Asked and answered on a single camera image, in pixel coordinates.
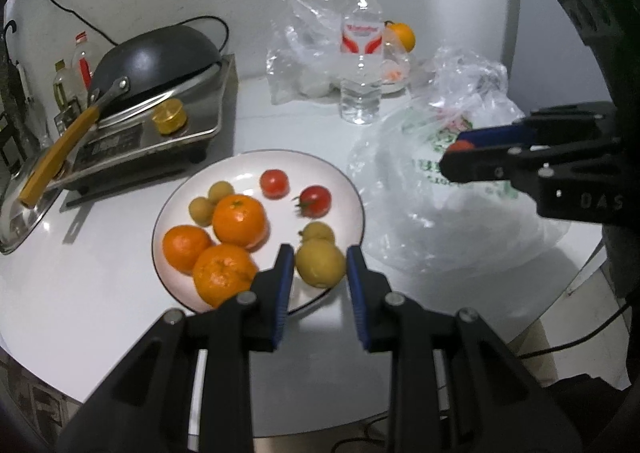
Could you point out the clear plastic water bottle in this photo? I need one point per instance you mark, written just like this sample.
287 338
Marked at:
361 83

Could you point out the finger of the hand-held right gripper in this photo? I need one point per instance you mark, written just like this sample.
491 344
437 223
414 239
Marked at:
480 167
500 134

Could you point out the white round plate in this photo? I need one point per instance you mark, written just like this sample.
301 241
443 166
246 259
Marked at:
240 165

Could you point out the large orange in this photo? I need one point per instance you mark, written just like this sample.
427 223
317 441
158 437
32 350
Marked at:
404 37

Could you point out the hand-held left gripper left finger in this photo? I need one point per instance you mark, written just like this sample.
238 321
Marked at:
282 293

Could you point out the red cherry tomato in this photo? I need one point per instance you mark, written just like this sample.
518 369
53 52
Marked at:
460 145
274 183
316 199

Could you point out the steel induction cooker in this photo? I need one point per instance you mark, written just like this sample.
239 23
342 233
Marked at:
200 103

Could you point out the clear oil bottle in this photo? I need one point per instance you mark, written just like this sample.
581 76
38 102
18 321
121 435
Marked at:
65 88

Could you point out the gold round knob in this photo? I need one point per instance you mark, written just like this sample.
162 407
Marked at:
169 117

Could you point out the green printed plastic bag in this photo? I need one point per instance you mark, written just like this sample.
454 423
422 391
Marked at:
450 223

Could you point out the crumpled clear plastic bag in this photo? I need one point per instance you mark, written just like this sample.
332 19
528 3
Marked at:
470 83

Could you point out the black folded umbrella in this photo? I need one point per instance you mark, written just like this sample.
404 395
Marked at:
7 73

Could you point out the small yellow round fruit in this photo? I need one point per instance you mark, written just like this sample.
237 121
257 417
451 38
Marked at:
201 209
220 192
317 232
320 264

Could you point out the steel pot lid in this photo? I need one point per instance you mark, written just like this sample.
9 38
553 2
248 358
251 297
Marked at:
20 223

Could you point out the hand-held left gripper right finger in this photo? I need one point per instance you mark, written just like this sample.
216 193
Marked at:
357 293

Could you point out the small tangerine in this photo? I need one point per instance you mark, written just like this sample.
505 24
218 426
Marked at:
239 220
222 275
186 248

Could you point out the red label sauce bottle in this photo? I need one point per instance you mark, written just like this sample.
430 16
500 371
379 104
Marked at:
84 60

